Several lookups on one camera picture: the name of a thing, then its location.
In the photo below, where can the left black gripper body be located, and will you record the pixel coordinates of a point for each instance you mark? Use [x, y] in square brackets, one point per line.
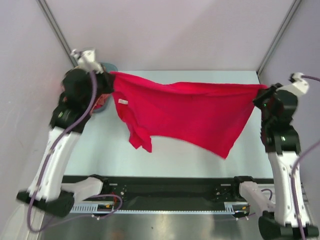
[103, 86]

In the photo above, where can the left corner aluminium post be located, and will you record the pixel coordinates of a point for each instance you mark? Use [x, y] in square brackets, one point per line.
[47, 12]

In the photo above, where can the magenta red t-shirt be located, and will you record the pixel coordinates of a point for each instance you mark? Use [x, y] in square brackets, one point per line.
[209, 115]

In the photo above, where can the blue plastic laundry basket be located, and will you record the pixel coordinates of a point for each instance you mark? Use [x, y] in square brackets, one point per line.
[101, 103]

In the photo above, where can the white slotted cable duct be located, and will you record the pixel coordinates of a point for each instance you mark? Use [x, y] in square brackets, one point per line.
[220, 208]

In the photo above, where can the salmon pink t-shirt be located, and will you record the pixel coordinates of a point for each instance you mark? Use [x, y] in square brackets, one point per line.
[74, 104]

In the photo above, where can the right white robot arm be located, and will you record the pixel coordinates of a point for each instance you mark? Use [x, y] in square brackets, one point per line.
[287, 218]

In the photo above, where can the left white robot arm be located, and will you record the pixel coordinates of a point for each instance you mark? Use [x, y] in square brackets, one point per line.
[81, 90]

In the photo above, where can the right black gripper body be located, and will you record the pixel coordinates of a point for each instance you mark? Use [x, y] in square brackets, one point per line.
[263, 99]

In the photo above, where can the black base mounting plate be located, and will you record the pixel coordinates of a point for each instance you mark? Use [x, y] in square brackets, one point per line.
[173, 190]

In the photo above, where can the right corner aluminium post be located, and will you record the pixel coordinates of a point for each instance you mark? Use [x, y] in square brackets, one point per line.
[293, 9]

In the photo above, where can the corner aluminium post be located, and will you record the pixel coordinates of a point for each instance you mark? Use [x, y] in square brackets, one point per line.
[293, 9]
[47, 12]

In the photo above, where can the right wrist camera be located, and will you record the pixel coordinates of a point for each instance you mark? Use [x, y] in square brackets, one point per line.
[298, 86]

